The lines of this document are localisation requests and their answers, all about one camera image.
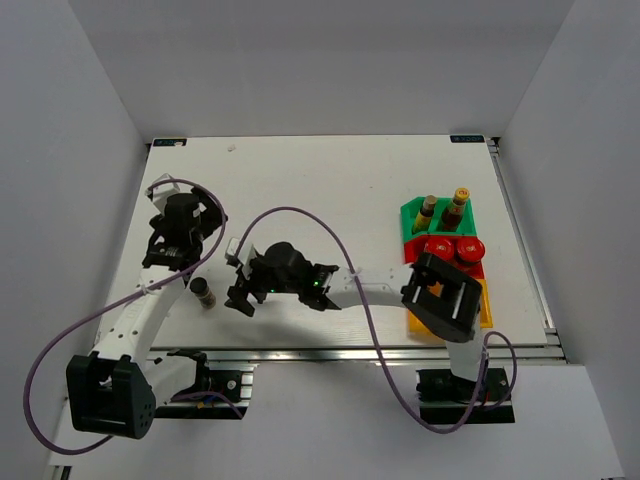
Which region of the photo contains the green plastic bin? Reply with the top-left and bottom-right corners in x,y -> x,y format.
400,197 -> 477,242

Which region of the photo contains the aluminium table right rail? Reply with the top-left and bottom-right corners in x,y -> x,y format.
486,137 -> 557,334

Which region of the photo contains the right blue table label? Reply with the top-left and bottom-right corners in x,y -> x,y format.
449,135 -> 486,144

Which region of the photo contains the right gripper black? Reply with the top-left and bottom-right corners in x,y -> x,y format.
225,254 -> 301,317

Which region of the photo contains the red lid jar front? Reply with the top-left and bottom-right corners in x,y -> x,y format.
453,236 -> 486,271

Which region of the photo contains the blue table label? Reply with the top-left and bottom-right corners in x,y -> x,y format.
449,135 -> 486,144
151,138 -> 187,148

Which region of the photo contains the red plastic bin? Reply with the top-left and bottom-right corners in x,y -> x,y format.
404,235 -> 485,279

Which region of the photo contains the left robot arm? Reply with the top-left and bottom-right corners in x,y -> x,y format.
66,174 -> 227,439

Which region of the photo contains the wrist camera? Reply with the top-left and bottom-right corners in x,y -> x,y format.
225,237 -> 258,280
144,173 -> 180,214

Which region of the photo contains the left blue table label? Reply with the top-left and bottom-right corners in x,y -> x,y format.
151,138 -> 187,148

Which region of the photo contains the black cap spice jar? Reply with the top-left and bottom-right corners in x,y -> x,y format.
189,277 -> 216,309

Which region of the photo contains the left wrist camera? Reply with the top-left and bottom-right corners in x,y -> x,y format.
144,173 -> 180,214

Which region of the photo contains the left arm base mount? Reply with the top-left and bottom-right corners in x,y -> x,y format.
145,349 -> 254,420

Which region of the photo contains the red lid jar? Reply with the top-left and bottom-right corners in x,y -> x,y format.
424,236 -> 455,262
453,236 -> 486,271

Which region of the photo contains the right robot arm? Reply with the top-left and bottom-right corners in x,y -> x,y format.
225,238 -> 488,399

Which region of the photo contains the yellow cap sauce bottle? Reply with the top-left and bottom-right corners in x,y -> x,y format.
440,187 -> 470,231

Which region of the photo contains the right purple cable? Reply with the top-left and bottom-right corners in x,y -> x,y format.
234,206 -> 519,435

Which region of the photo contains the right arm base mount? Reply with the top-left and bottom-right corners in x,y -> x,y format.
416,368 -> 516,426

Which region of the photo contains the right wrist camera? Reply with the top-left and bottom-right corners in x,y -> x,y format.
225,237 -> 258,280

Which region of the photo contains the small yellow label bottle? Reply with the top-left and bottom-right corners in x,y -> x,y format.
412,195 -> 438,234

